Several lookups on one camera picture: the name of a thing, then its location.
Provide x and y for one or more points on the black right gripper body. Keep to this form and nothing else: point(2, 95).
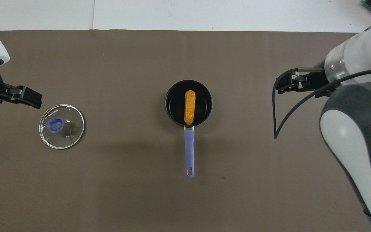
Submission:
point(316, 82)

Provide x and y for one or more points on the glass lid purple knob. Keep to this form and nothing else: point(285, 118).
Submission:
point(69, 135)

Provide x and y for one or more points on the yellow corn cob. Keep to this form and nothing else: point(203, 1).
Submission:
point(190, 108)

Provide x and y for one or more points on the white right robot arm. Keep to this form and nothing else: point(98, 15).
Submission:
point(359, 135)

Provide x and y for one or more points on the brown table mat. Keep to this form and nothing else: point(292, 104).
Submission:
point(108, 187)

